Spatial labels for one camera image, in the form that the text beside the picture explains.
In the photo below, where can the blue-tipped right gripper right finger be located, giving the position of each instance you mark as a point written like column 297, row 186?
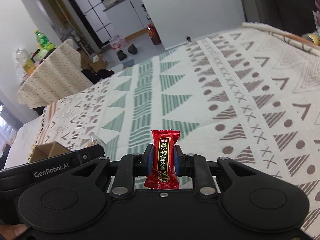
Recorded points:
column 197, row 168

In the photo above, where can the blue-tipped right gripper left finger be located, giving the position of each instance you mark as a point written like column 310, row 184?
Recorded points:
column 127, row 169

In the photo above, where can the red candy bar packet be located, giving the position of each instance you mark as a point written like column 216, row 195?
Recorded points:
column 163, row 176

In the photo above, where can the orange cracker packet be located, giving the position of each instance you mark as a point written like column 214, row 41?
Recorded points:
column 95, row 140

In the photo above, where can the person's left hand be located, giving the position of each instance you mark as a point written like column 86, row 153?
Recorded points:
column 10, row 232

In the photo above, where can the brown cardboard box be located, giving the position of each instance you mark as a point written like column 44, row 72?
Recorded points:
column 47, row 150

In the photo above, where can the patterned white bed blanket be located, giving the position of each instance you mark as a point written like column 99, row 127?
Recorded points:
column 250, row 94

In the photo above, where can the small cardboard box on floor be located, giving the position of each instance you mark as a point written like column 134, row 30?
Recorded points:
column 98, row 62

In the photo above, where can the black shoe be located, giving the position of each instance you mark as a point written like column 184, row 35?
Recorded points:
column 132, row 50
column 121, row 55

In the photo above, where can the dotted cream tablecloth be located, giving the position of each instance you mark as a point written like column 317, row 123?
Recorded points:
column 57, row 77

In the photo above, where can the red white plastic bag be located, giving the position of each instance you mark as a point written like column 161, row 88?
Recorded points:
column 117, row 42

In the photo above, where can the red oil bottle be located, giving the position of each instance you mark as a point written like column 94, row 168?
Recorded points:
column 153, row 34

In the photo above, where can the yellow oil bottle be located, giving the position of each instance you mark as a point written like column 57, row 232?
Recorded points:
column 23, row 60

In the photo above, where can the white cabinet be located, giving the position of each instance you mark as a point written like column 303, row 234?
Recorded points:
column 127, row 17

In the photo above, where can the green soda bottle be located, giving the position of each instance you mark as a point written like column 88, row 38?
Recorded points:
column 43, row 41

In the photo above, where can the black framed glass door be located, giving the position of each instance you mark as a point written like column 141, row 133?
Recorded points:
column 94, row 18

